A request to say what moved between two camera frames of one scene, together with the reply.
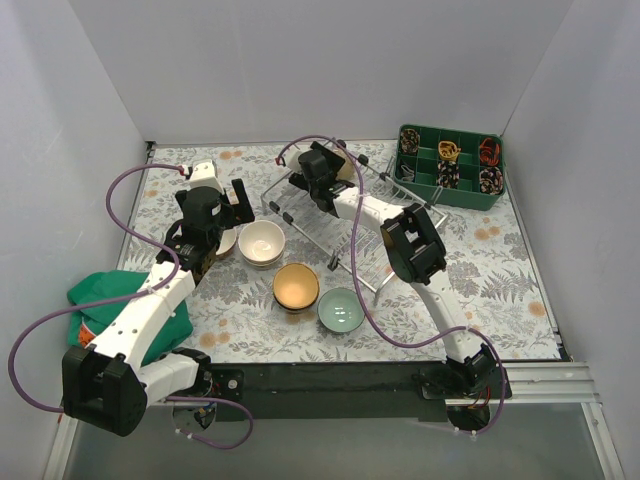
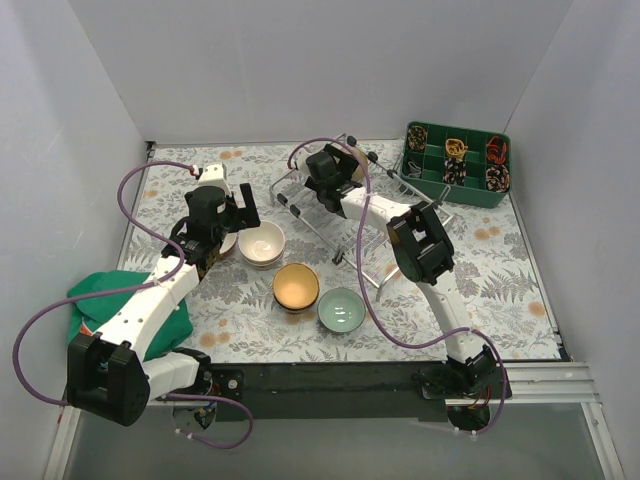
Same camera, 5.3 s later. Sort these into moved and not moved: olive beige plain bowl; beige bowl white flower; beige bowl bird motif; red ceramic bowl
Moved: olive beige plain bowl
Not moved: beige bowl bird motif; beige bowl white flower; red ceramic bowl
